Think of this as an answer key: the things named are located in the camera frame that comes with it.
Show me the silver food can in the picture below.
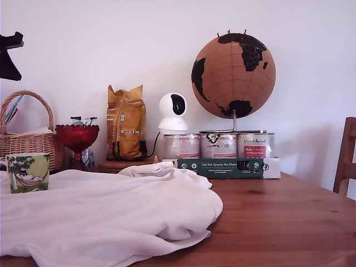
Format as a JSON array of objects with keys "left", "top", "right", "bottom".
[
  {"left": 163, "top": 133, "right": 201, "bottom": 160},
  {"left": 236, "top": 132, "right": 276, "bottom": 159},
  {"left": 200, "top": 132, "right": 238, "bottom": 159}
]

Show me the black power cable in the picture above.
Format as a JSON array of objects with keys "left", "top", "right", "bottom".
[{"left": 149, "top": 131, "right": 162, "bottom": 159}]

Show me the red glass pedestal bowl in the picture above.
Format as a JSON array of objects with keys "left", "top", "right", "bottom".
[{"left": 55, "top": 124, "right": 100, "bottom": 162}]

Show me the blue white porcelain figure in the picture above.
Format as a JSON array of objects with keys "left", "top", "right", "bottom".
[{"left": 81, "top": 149, "right": 93, "bottom": 169}]

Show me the long blue white package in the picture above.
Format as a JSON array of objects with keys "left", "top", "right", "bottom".
[{"left": 4, "top": 94, "right": 24, "bottom": 125}]

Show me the cork globe on metal stand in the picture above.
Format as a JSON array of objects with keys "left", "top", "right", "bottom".
[{"left": 191, "top": 32, "right": 277, "bottom": 134}]

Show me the white cloth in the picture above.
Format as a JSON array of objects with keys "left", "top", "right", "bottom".
[{"left": 0, "top": 161, "right": 224, "bottom": 267}]

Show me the brown wooden chair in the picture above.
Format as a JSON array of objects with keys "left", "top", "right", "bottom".
[{"left": 333, "top": 116, "right": 356, "bottom": 200}]

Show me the green cardboard can tray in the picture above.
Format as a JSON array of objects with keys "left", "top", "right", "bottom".
[{"left": 162, "top": 156, "right": 281, "bottom": 180}]

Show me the white dome security camera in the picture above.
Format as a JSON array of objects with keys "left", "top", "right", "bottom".
[{"left": 157, "top": 92, "right": 189, "bottom": 132}]

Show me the yellow coffee bag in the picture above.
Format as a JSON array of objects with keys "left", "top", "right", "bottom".
[{"left": 106, "top": 84, "right": 147, "bottom": 161}]

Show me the green illustrated coffee mug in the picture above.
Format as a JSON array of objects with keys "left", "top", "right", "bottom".
[{"left": 4, "top": 152, "right": 51, "bottom": 195}]

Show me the wicker basket with handle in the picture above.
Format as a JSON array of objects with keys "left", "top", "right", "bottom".
[{"left": 0, "top": 90, "right": 65, "bottom": 171}]

